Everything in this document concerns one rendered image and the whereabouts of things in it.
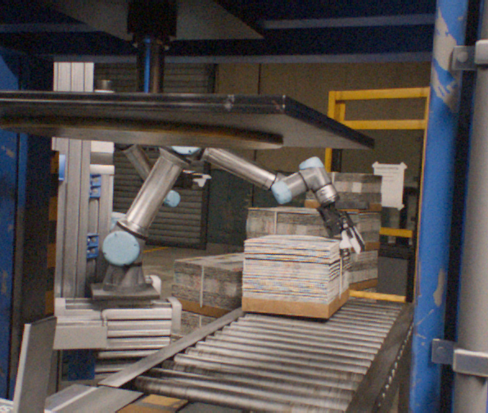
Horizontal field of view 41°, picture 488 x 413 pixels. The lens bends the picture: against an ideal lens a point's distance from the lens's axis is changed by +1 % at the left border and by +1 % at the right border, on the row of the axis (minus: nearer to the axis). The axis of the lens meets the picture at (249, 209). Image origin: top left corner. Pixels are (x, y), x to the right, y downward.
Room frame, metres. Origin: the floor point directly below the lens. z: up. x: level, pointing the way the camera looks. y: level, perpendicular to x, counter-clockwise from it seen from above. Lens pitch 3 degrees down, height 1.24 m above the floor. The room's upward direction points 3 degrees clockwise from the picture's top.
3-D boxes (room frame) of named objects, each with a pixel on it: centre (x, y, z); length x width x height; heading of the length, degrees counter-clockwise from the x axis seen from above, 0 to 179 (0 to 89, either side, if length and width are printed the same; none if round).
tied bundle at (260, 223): (3.48, -0.22, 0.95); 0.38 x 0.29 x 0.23; 55
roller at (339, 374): (1.56, -0.07, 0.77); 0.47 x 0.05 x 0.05; 71
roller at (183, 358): (1.49, -0.05, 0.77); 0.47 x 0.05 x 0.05; 71
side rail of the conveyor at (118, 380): (1.95, 0.06, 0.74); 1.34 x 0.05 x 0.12; 161
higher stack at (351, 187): (3.96, -0.58, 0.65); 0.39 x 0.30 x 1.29; 54
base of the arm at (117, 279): (2.29, 0.43, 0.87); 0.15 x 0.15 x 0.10
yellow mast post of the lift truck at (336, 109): (4.50, -0.57, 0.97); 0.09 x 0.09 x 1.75; 54
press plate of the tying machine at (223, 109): (0.90, 0.15, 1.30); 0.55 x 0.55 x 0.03; 71
